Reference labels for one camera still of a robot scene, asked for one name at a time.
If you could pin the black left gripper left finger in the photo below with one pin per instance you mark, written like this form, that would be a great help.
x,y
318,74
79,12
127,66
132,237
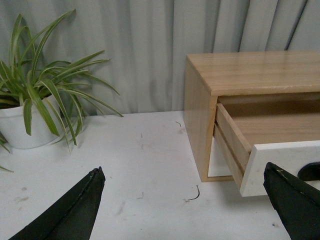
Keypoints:
x,y
72,216

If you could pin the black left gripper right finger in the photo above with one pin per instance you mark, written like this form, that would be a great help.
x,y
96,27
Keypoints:
x,y
296,202

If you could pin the white top drawer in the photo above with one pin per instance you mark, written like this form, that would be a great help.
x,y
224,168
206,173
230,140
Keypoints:
x,y
254,132

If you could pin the wooden drawer cabinet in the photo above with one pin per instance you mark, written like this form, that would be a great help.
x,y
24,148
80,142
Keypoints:
x,y
287,75

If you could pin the white plant pot left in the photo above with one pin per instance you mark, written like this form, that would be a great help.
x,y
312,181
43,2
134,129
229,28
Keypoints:
x,y
12,127

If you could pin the green spider plant left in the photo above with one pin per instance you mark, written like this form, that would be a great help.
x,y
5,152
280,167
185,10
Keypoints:
x,y
55,88

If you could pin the grey curtain backdrop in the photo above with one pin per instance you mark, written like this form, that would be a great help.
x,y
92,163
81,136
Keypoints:
x,y
146,41

